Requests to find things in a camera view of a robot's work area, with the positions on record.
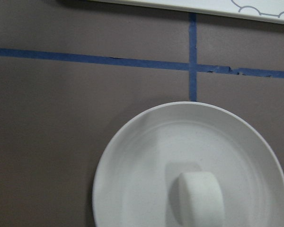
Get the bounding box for cream round plate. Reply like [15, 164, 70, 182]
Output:
[92, 102, 284, 227]

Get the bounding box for white steamed bun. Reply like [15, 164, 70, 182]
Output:
[178, 172, 225, 227]

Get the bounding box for white bear tray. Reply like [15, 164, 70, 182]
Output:
[105, 0, 284, 25]

